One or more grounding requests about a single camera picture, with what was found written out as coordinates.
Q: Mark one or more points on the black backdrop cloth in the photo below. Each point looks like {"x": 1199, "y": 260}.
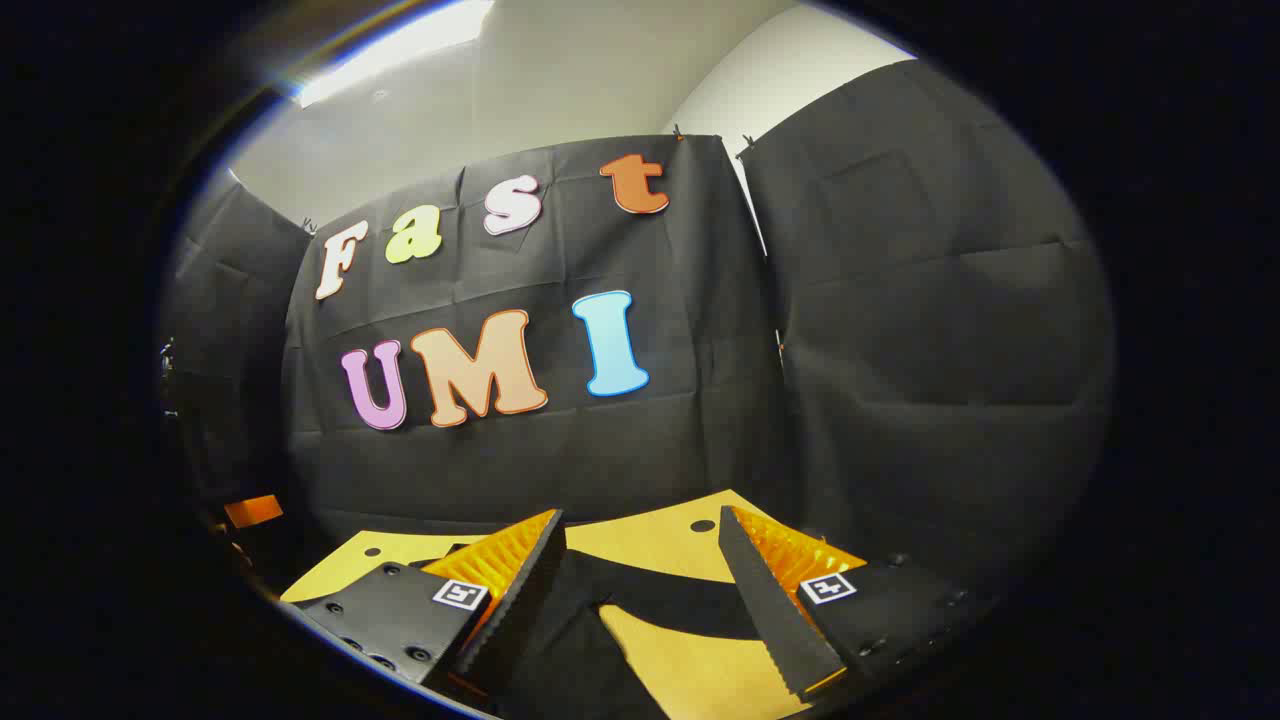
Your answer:
{"x": 650, "y": 460}

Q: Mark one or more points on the black buttoned coat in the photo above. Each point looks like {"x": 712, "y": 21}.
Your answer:
{"x": 565, "y": 655}

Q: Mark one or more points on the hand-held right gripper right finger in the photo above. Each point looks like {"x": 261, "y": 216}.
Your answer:
{"x": 775, "y": 610}

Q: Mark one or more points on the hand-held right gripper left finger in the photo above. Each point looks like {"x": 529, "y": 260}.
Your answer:
{"x": 515, "y": 600}

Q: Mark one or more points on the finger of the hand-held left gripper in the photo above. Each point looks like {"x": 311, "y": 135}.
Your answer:
{"x": 253, "y": 511}

